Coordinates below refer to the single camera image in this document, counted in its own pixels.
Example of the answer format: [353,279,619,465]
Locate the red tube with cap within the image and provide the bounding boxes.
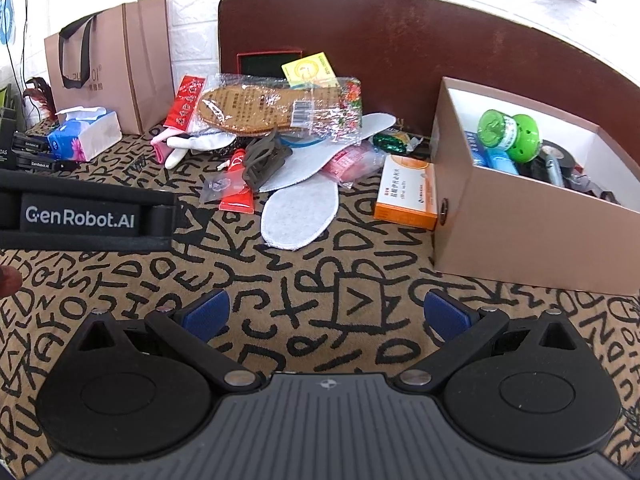
[219,148,254,214]

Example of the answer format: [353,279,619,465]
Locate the person hand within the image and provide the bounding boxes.
[0,266,23,298]

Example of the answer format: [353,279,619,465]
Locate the pink paper shopping bag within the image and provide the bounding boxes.
[44,0,175,134]

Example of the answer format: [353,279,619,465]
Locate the green wrapped item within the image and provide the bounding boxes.
[372,128,423,155]

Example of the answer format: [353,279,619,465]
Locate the red flat packet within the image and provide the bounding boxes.
[164,75,206,132]

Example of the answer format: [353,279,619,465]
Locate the upper white felt insole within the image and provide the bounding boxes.
[259,113,396,193]

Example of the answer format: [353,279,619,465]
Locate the blue white tissue pack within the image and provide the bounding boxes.
[47,106,122,162]

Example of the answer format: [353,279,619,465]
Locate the black electrical tape roll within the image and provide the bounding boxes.
[529,140,576,188]

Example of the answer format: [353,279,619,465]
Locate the black boxes stack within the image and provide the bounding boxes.
[0,84,82,174]

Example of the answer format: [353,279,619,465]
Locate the white felt insole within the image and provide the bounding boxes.
[259,113,396,193]
[260,174,340,250]

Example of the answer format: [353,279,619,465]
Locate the brown cardboard storage box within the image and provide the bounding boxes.
[433,77,639,295]

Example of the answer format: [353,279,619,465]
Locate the green plastic mosquito repeller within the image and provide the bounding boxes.
[477,110,541,164]

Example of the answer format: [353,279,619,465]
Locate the yellow green medicine box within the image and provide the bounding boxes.
[281,52,338,88]

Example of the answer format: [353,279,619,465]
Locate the pink plastic packet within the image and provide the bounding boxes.
[320,141,386,188]

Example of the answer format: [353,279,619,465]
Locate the red framed black box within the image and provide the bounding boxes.
[236,49,303,79]

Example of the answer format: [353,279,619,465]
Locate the orange white medicine box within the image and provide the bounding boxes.
[373,155,438,231]

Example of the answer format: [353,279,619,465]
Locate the clear adhesive hook sheet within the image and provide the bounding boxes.
[200,177,232,204]

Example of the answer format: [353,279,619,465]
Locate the dark red wooden headboard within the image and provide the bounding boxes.
[218,0,639,156]

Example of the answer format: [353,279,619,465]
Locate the lower white felt insole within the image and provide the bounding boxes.
[260,174,340,250]

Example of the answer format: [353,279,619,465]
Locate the packaged brown insoles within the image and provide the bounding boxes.
[194,74,362,142]

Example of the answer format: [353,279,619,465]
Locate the white glove pink cuff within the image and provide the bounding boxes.
[151,128,196,169]

